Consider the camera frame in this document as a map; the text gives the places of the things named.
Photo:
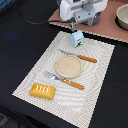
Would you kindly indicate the small milk carton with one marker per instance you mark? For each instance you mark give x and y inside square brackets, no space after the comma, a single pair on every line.
[76,38]

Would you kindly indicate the fork with wooden handle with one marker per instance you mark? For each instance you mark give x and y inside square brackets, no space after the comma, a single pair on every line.
[55,77]

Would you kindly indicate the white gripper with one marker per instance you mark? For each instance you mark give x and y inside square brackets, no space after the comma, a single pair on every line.
[86,11]

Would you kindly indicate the beige bowl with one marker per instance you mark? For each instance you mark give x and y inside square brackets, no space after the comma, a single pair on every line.
[122,15]

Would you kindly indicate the knife with wooden handle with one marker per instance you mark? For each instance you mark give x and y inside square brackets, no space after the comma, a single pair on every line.
[79,56]

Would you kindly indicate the round wooden plate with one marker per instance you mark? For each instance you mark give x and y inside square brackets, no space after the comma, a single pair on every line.
[69,66]

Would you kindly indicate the striped beige placemat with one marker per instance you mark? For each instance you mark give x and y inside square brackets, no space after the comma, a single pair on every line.
[70,104]

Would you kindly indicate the pink stove board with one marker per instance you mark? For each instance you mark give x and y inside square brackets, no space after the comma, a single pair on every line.
[105,27]

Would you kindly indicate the yellow bread loaf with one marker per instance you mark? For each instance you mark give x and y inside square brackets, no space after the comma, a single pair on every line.
[43,91]

